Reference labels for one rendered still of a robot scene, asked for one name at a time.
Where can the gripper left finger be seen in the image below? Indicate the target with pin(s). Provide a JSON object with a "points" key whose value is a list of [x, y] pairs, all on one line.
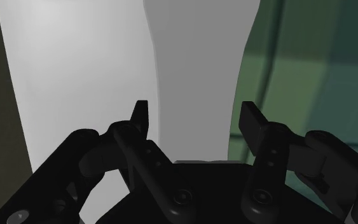
{"points": [[135, 145]]}

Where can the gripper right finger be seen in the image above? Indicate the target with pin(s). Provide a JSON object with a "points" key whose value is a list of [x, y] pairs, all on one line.
{"points": [[268, 149]]}

